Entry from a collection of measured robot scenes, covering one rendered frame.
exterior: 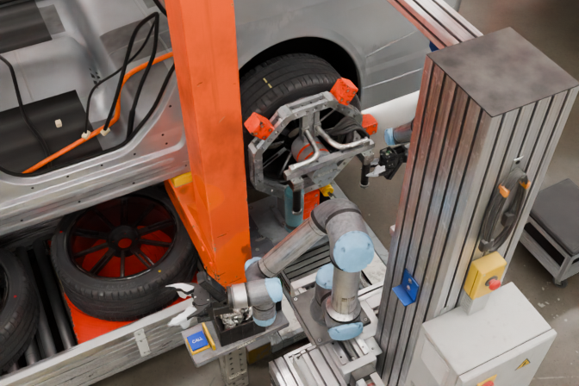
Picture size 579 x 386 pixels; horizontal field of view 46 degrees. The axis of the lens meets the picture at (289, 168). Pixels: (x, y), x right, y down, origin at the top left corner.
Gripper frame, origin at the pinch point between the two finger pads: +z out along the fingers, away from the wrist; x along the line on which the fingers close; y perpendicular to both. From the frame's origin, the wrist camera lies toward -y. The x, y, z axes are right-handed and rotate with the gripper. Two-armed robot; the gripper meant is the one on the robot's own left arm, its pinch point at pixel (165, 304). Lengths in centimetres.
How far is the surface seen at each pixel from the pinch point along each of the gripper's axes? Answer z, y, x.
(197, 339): -6, 71, 41
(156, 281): 9, 65, 71
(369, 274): -95, 105, 88
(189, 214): -10, 44, 88
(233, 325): -21, 65, 39
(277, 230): -52, 87, 113
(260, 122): -44, -1, 86
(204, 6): -24, -75, 39
